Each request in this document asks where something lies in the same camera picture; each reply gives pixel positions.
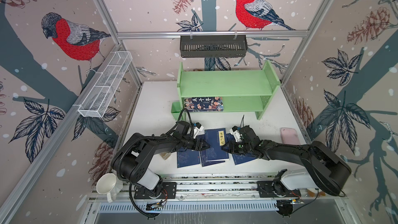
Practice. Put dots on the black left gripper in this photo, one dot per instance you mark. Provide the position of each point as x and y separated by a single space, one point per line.
199 147

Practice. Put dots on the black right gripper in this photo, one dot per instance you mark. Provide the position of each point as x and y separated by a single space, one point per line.
231 148

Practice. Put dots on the blue book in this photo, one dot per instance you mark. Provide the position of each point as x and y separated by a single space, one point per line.
188 158
216 138
210 163
241 159

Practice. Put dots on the colourful illustrated large book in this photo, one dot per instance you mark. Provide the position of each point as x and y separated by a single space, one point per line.
204 104

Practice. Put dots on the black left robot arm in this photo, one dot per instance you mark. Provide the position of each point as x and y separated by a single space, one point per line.
132 161

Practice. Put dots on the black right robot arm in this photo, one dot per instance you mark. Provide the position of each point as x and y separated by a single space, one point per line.
326 169

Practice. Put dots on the spice jar brown contents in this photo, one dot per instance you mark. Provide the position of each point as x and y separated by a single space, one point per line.
165 155

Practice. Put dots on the green plastic hanging bin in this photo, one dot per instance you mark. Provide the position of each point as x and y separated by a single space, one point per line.
175 110

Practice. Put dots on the green wooden shelf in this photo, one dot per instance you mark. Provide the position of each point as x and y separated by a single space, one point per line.
241 90

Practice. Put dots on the pink phone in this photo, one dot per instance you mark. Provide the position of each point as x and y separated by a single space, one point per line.
289 136

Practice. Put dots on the black hanging basket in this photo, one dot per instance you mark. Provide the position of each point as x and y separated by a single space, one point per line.
213 46

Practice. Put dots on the white cup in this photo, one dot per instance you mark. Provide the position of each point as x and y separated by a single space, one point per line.
109 185

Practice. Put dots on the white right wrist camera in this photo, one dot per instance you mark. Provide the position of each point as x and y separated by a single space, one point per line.
238 137

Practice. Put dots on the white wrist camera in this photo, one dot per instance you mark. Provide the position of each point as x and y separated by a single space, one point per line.
238 137
197 128

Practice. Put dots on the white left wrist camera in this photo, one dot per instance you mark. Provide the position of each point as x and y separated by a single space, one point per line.
197 128

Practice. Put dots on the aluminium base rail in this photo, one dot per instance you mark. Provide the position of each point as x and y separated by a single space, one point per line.
196 194

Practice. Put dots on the white wire mesh basket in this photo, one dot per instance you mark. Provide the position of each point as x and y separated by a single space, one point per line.
101 94

